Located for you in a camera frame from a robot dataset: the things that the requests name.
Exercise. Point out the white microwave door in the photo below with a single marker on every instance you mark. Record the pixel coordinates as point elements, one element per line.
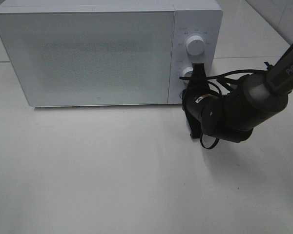
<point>84,59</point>

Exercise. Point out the white microwave oven body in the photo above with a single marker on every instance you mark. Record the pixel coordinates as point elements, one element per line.
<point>191,17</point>

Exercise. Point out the white microwave knob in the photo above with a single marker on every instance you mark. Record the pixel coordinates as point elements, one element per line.
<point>186,74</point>
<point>195,45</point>

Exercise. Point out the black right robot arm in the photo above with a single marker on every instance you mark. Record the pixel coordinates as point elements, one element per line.
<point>228,106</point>

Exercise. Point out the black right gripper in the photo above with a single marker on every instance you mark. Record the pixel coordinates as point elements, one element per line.
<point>196,97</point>

